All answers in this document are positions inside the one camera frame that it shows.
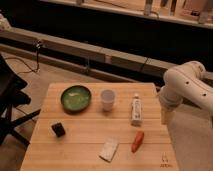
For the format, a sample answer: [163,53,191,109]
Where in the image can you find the black eraser block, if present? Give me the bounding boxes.
[51,123,65,137]

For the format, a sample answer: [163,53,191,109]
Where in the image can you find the black office chair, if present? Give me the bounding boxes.
[0,54,40,146]

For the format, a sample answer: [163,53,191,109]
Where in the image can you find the orange carrot toy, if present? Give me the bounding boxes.
[131,131,144,153]

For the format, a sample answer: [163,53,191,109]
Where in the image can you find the black floor cable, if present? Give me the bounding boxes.
[4,39,44,75]

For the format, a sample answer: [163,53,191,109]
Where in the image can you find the white sponge block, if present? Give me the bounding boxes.
[99,138,119,162]

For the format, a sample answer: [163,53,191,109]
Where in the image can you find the translucent plastic cup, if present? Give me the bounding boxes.
[101,89,115,111]

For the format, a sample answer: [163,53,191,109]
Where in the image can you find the cream stick end effector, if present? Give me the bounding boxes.
[161,108,174,125]

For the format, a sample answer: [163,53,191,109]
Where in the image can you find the white tube with label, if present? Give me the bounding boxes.
[131,93,142,126]

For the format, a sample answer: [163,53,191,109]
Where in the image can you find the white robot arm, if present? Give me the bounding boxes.
[158,61,213,125]

